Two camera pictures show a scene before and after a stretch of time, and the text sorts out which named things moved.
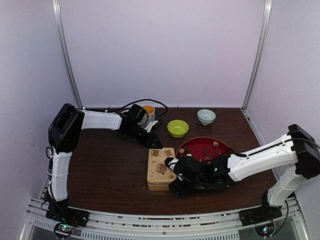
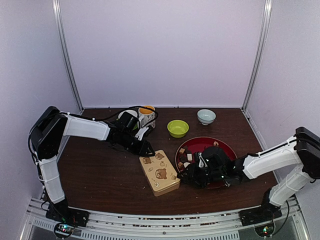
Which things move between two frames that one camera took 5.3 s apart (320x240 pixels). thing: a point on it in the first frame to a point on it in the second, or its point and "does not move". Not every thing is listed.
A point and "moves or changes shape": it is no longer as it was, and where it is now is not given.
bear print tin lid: [158, 172] moves or changes shape
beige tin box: [153, 186] to [167, 190]
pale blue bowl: [206, 117] does not move
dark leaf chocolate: [187, 150] does not move
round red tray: [204, 148] does not move
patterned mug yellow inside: [151, 112] does not move
